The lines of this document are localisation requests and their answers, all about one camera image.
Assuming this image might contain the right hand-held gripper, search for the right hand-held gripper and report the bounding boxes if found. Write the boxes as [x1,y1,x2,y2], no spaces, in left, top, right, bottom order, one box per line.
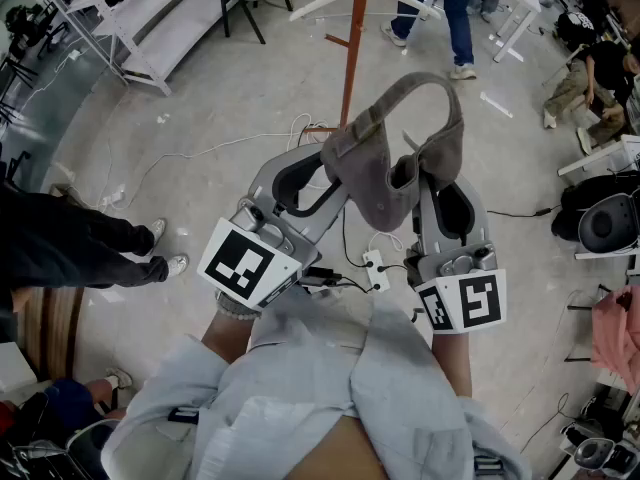
[404,175,508,337]

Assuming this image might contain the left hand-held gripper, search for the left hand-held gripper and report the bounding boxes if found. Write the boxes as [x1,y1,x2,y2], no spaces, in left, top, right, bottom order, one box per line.
[197,142,352,312]

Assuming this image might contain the grey denim cap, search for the grey denim cap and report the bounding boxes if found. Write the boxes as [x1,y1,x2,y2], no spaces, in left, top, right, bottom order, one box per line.
[319,71,466,233]

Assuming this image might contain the orange coat stand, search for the orange coat stand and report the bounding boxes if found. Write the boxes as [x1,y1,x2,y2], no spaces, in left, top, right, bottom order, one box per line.
[303,0,402,137]

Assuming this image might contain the person's left forearm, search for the person's left forearm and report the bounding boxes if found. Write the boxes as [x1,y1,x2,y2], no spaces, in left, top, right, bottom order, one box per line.
[199,290,264,367]

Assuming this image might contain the person's right forearm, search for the person's right forearm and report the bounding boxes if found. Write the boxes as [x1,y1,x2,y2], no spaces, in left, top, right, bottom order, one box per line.
[431,330,474,399]

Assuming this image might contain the white metal shelf rack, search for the white metal shelf rack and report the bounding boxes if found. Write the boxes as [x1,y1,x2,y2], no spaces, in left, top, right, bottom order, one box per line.
[29,0,211,97]

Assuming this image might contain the black power adapter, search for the black power adapter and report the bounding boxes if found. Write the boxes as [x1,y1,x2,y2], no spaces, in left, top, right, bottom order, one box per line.
[299,266,344,289]

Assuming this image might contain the white power strip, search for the white power strip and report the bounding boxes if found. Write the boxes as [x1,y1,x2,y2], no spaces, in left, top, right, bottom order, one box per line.
[362,249,392,293]

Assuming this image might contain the black bag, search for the black bag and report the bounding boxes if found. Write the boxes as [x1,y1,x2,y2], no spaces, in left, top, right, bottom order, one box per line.
[551,171,640,242]

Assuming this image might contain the short white plank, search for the short white plank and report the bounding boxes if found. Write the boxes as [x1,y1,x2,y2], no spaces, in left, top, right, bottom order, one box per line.
[479,91,515,119]

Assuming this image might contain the white table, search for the white table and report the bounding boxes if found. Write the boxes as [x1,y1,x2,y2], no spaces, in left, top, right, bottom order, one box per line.
[557,134,640,178]
[492,0,545,64]

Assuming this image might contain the person's light blue shirt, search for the person's light blue shirt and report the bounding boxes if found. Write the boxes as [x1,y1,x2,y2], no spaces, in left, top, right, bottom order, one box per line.
[102,287,532,480]

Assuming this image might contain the pink cloth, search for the pink cloth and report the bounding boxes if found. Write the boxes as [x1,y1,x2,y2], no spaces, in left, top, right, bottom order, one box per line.
[591,285,640,394]

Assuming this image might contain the long white plank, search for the long white plank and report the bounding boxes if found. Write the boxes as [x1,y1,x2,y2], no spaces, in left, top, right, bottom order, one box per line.
[288,0,444,23]

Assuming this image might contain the wooden bench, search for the wooden bench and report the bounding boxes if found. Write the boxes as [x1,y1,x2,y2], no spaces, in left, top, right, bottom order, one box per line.
[22,286,85,382]

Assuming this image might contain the thin black cable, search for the thin black cable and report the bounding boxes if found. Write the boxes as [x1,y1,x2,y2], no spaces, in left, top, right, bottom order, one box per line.
[487,205,562,219]

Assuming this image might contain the long white cable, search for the long white cable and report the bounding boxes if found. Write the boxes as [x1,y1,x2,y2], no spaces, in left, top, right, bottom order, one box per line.
[69,112,314,210]

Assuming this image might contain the white bead bracelet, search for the white bead bracelet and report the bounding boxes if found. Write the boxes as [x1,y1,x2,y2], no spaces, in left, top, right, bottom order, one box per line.
[214,290,262,322]

